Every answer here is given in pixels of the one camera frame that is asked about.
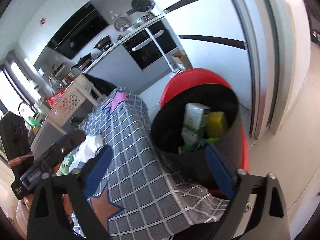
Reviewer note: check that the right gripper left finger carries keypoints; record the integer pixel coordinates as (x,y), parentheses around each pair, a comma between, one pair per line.
(94,170)

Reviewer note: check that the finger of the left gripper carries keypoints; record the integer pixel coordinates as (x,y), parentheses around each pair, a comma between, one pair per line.
(68,142)
(32,170)

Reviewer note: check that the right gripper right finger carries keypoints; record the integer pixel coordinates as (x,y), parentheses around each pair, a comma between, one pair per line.
(220,173)

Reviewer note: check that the white tissue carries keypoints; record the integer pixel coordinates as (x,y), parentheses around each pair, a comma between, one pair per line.
(87,150)

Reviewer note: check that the yellow sponge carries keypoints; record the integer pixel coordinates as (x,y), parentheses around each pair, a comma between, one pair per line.
(217,124)

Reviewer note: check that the green milk carton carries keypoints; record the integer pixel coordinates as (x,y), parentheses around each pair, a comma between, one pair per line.
(195,122)

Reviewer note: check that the green sponge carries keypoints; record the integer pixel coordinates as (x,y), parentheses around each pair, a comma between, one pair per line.
(64,166)

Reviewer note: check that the black trash bin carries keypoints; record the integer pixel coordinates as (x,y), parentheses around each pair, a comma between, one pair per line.
(197,139)

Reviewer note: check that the black kitchen faucet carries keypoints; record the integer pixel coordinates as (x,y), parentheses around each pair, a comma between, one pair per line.
(25,111)

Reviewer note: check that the red plastic basket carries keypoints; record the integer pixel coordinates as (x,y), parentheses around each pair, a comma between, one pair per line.
(54,98)

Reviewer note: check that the grey checkered tablecloth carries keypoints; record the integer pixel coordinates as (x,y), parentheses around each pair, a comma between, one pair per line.
(138,195)

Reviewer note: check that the red stool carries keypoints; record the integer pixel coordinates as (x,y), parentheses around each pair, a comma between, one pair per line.
(200,104)

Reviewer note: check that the black range hood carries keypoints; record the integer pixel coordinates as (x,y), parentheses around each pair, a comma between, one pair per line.
(77,31)

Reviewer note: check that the black built-in oven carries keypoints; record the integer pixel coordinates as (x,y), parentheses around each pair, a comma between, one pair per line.
(143,49)

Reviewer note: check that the white mop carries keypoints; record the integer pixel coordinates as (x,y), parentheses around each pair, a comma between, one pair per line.
(174,71)

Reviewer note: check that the cardboard box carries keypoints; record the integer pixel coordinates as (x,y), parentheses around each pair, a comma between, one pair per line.
(181,60)

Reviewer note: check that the white refrigerator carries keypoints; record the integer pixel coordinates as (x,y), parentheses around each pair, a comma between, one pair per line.
(211,34)

